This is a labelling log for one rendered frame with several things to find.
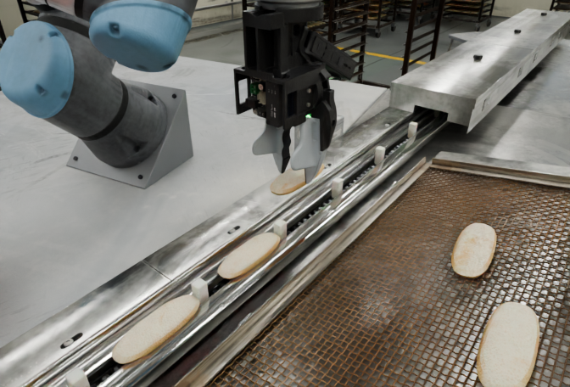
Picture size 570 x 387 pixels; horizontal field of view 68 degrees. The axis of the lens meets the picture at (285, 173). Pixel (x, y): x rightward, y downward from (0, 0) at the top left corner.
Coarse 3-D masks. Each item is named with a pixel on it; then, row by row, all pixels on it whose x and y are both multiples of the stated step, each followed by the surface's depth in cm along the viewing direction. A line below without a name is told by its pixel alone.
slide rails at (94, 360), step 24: (384, 144) 80; (408, 144) 80; (360, 168) 72; (312, 192) 65; (288, 216) 60; (312, 216) 60; (288, 240) 55; (216, 264) 51; (264, 264) 51; (144, 312) 45; (120, 336) 42; (96, 360) 40; (144, 360) 40; (48, 384) 38
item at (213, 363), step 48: (480, 192) 55; (528, 192) 54; (336, 240) 48; (384, 240) 48; (432, 240) 47; (288, 288) 42; (336, 288) 42; (384, 288) 41; (480, 288) 39; (240, 336) 37; (432, 336) 35; (192, 384) 33; (288, 384) 32; (432, 384) 31; (528, 384) 30
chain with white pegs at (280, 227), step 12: (432, 120) 94; (408, 132) 84; (384, 156) 78; (336, 180) 64; (336, 192) 65; (324, 204) 64; (276, 228) 55; (288, 228) 59; (192, 288) 46; (204, 288) 46; (216, 288) 49; (204, 300) 46; (72, 372) 36; (108, 372) 40; (72, 384) 36; (84, 384) 37; (96, 384) 39
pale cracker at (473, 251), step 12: (468, 228) 46; (480, 228) 46; (492, 228) 46; (468, 240) 44; (480, 240) 44; (492, 240) 44; (456, 252) 43; (468, 252) 42; (480, 252) 42; (492, 252) 43; (456, 264) 42; (468, 264) 41; (480, 264) 41; (468, 276) 40
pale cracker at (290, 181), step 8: (320, 168) 56; (280, 176) 54; (288, 176) 54; (296, 176) 54; (304, 176) 54; (272, 184) 53; (280, 184) 52; (288, 184) 52; (296, 184) 52; (304, 184) 53; (272, 192) 52; (280, 192) 52; (288, 192) 52
